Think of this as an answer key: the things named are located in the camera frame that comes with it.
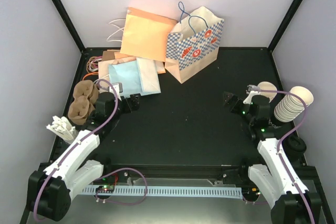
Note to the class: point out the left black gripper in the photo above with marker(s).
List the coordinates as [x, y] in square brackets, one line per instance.
[135, 104]

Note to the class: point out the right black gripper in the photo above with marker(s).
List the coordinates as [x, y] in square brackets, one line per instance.
[237, 100]

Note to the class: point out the blue checkered paper bag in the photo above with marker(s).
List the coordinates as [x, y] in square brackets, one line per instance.
[193, 43]

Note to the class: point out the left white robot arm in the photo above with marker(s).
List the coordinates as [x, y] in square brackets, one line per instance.
[51, 190]

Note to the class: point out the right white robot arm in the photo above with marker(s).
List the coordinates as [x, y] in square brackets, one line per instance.
[288, 197]

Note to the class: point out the white paper bag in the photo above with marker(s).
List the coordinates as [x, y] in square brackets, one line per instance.
[148, 76]

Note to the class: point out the light blue paper bag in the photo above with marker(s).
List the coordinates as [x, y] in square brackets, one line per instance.
[128, 75]

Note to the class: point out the short stack paper cups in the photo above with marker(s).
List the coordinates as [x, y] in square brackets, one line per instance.
[268, 86]

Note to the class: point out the beige kraft paper bag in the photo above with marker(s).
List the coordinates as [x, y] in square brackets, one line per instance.
[103, 72]

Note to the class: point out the brown pulp cup carrier stack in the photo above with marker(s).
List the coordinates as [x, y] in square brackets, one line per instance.
[85, 95]

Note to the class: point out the brown flat paper bag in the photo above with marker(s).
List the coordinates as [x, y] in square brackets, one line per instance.
[109, 55]

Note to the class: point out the tall stack paper cups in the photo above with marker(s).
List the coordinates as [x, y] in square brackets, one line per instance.
[290, 106]

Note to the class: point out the orange paper bag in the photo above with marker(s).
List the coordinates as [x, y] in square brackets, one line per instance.
[145, 34]

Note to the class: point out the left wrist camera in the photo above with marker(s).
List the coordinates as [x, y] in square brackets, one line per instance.
[118, 87]

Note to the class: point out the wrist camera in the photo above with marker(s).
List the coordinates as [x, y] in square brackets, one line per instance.
[118, 87]
[252, 89]

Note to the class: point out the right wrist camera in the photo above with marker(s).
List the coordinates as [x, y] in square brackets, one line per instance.
[252, 89]

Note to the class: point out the light blue cable duct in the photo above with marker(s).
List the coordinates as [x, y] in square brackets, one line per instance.
[167, 191]

